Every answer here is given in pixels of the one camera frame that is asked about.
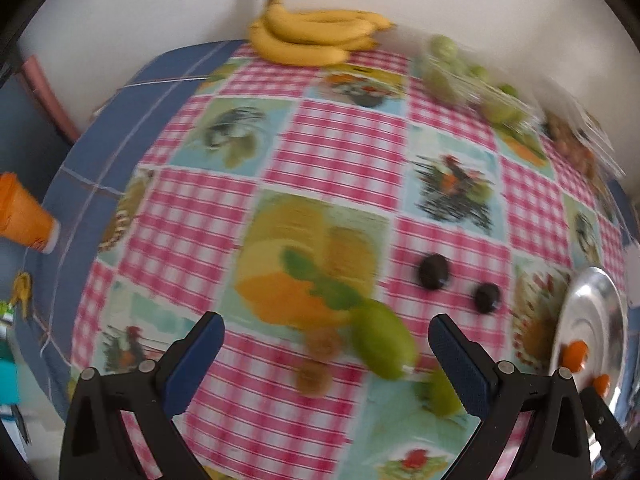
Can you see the orange paper cup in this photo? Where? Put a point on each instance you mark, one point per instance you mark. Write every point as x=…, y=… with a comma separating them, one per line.
x=23, y=220

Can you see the pink checkered fruit tablecloth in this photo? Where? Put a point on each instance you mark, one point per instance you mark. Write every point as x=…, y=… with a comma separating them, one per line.
x=284, y=197

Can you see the yellow banana bunch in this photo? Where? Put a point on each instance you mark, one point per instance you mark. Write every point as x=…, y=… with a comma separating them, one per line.
x=317, y=38

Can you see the orange mandarin with stem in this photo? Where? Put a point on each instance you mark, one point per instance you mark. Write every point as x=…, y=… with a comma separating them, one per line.
x=575, y=355

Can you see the dark plum lower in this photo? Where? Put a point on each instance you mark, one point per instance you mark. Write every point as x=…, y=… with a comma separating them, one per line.
x=487, y=297

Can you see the clear box green fruits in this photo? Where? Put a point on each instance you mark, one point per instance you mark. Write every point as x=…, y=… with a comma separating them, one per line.
x=459, y=76

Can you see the clear box brown longans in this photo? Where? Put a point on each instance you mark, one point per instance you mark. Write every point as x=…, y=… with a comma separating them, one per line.
x=580, y=139

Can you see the dark plum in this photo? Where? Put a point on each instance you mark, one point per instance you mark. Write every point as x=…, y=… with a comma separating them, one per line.
x=487, y=297
x=433, y=272

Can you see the round metal tray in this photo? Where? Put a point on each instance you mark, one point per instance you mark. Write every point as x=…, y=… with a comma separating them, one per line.
x=592, y=311

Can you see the brown kiwi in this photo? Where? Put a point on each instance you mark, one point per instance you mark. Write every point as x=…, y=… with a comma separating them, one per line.
x=323, y=344
x=313, y=379

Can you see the dark plum upper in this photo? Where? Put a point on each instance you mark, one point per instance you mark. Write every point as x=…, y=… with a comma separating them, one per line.
x=433, y=272

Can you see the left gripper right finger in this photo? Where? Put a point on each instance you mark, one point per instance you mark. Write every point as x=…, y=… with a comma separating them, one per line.
x=555, y=445

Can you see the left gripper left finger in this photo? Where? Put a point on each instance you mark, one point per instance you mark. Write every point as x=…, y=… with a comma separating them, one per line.
x=96, y=444

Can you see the green mango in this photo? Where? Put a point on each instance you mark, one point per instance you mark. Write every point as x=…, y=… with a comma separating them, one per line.
x=382, y=342
x=442, y=399

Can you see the small orange mandarin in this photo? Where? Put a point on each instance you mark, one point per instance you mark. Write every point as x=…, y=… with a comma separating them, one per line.
x=601, y=384

